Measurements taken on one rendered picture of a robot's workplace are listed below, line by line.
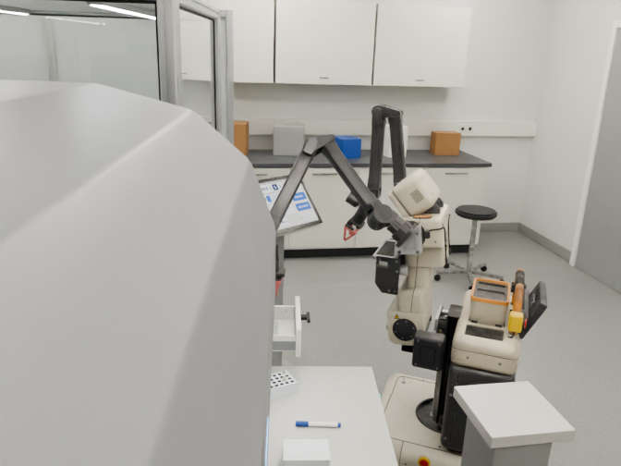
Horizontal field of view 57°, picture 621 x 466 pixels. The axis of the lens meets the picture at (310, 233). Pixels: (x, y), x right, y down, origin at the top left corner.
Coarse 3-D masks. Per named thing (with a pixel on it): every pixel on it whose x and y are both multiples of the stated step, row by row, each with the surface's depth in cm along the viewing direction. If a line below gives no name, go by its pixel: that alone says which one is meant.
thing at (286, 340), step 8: (280, 312) 225; (288, 312) 225; (280, 320) 226; (288, 320) 226; (280, 328) 219; (288, 328) 219; (280, 336) 202; (288, 336) 202; (280, 344) 202; (288, 344) 202
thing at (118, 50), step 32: (0, 0) 135; (32, 0) 136; (0, 32) 137; (32, 32) 138; (64, 32) 138; (96, 32) 138; (128, 32) 139; (0, 64) 140; (32, 64) 140; (64, 64) 140; (96, 64) 140; (128, 64) 141
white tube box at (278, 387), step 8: (272, 376) 194; (280, 376) 195; (288, 376) 194; (272, 384) 190; (280, 384) 191; (288, 384) 190; (296, 384) 191; (272, 392) 187; (280, 392) 189; (288, 392) 191
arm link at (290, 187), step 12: (312, 144) 221; (300, 156) 222; (312, 156) 222; (300, 168) 220; (288, 180) 218; (300, 180) 219; (288, 192) 217; (276, 204) 214; (288, 204) 216; (276, 216) 212; (276, 228) 211
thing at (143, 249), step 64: (0, 128) 60; (64, 128) 68; (128, 128) 78; (192, 128) 99; (0, 192) 43; (64, 192) 48; (128, 192) 57; (192, 192) 71; (256, 192) 107; (0, 256) 35; (64, 256) 40; (128, 256) 47; (192, 256) 56; (256, 256) 84; (0, 320) 31; (64, 320) 35; (128, 320) 40; (192, 320) 46; (256, 320) 69; (0, 384) 28; (64, 384) 31; (128, 384) 34; (192, 384) 41; (256, 384) 59; (0, 448) 25; (64, 448) 27; (128, 448) 30; (192, 448) 37; (256, 448) 51
